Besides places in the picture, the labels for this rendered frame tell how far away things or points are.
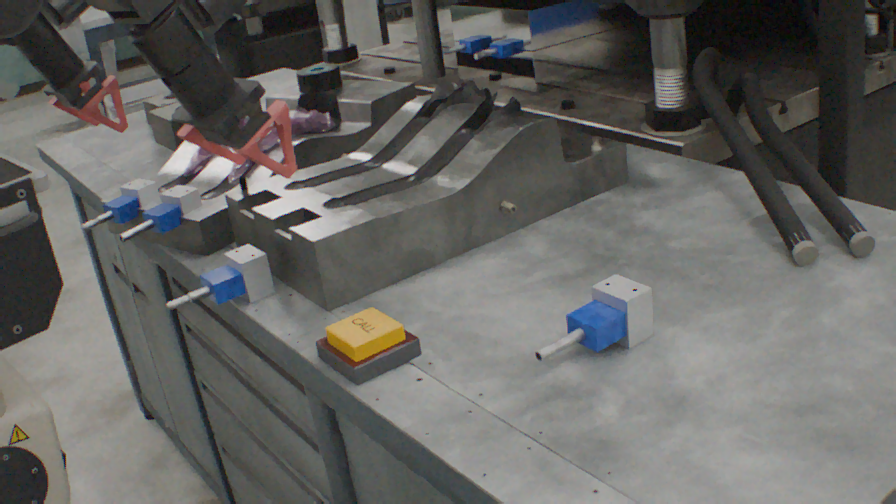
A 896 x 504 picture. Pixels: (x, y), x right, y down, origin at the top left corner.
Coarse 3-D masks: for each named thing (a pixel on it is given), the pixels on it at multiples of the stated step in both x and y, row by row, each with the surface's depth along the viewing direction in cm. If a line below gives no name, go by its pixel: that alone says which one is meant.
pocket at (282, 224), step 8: (304, 208) 111; (280, 216) 110; (288, 216) 111; (296, 216) 111; (304, 216) 112; (312, 216) 110; (320, 216) 108; (280, 224) 110; (288, 224) 111; (296, 224) 111; (280, 232) 109; (288, 232) 111
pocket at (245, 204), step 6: (258, 192) 119; (264, 192) 120; (270, 192) 119; (246, 198) 118; (252, 198) 119; (258, 198) 119; (264, 198) 120; (270, 198) 120; (276, 198) 118; (240, 204) 118; (246, 204) 119; (252, 204) 119; (258, 204) 120; (264, 204) 120; (240, 210) 118; (246, 210) 119; (252, 216) 115
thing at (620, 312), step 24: (600, 288) 89; (624, 288) 88; (648, 288) 88; (576, 312) 88; (600, 312) 87; (624, 312) 87; (648, 312) 88; (576, 336) 86; (600, 336) 85; (624, 336) 88; (648, 336) 89
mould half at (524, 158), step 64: (384, 128) 132; (448, 128) 123; (512, 128) 116; (256, 192) 119; (320, 192) 115; (448, 192) 111; (512, 192) 117; (576, 192) 123; (320, 256) 102; (384, 256) 107; (448, 256) 113
